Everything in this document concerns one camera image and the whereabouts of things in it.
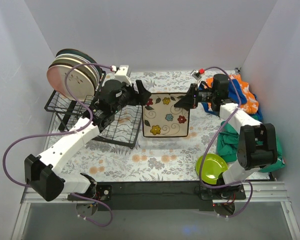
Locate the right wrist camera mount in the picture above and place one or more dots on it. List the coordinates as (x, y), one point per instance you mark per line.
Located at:
(197, 75)

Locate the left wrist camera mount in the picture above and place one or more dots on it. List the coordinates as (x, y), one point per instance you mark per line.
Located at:
(122, 74)

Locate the lime green plate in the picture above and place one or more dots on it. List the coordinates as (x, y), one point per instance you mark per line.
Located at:
(212, 168)

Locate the green jacket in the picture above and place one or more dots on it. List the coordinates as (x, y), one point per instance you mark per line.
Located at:
(227, 145)

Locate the blue folded cloth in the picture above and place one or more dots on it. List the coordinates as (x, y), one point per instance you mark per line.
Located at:
(235, 92)

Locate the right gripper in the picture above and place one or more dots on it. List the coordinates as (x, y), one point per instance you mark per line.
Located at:
(194, 95)

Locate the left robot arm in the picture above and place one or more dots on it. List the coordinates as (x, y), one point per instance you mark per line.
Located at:
(43, 172)

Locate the small teal plate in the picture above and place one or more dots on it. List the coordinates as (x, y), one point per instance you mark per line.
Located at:
(83, 69)

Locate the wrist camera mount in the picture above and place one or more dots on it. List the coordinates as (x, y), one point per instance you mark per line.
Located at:
(197, 75)
(122, 74)

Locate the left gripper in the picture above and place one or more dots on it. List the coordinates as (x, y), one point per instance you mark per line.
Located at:
(135, 92)

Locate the large dark teal plate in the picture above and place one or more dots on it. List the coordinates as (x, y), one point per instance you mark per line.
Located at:
(78, 57)

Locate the orange floral cloth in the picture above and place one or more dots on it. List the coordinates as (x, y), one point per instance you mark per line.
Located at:
(251, 98)

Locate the square floral plate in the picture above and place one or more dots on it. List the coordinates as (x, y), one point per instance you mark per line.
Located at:
(161, 119)

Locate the black wire dish rack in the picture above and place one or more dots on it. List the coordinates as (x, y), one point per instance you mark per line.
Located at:
(117, 124)

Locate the pink cream plate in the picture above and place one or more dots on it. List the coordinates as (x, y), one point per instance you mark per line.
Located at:
(80, 84)

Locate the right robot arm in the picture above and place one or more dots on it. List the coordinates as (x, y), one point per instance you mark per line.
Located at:
(257, 145)

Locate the dark blue cloth underneath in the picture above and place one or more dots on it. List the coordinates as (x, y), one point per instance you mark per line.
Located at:
(251, 109)

